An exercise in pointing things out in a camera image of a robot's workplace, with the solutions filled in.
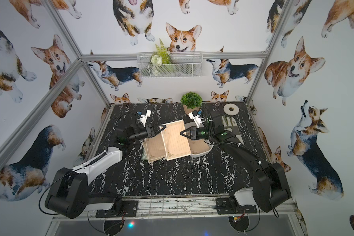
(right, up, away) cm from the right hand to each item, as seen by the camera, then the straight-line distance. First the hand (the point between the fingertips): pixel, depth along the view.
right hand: (179, 133), depth 74 cm
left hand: (-6, +4, 0) cm, 7 cm away
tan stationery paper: (-2, -6, +1) cm, 6 cm away
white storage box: (+19, -10, +17) cm, 27 cm away
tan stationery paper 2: (-18, -12, +22) cm, 30 cm away
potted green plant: (+7, +19, +27) cm, 33 cm away
